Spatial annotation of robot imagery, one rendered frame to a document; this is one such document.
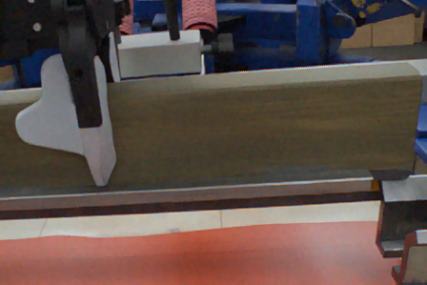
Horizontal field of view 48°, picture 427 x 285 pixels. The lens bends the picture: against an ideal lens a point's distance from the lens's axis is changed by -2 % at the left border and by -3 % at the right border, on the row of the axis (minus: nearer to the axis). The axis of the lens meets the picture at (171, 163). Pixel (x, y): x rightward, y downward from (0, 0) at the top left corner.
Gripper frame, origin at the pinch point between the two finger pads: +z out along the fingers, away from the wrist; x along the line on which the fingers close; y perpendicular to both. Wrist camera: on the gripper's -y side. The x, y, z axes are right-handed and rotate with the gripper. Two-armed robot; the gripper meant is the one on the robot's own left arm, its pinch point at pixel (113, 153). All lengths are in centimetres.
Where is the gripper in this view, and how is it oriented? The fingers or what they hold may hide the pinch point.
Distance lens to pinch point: 35.0
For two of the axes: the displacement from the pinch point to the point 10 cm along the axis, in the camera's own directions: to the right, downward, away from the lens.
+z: 0.9, 8.8, 4.6
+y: -9.9, 0.6, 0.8
